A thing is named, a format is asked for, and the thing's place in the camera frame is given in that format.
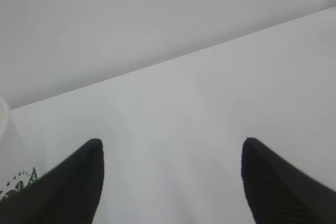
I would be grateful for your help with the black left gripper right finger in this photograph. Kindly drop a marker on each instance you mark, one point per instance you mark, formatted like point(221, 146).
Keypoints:
point(278, 192)

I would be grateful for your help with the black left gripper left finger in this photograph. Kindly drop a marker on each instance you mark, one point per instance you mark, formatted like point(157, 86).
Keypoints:
point(69, 193)

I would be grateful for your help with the white paper coffee cup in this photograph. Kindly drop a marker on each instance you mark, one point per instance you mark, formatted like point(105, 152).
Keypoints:
point(19, 167)

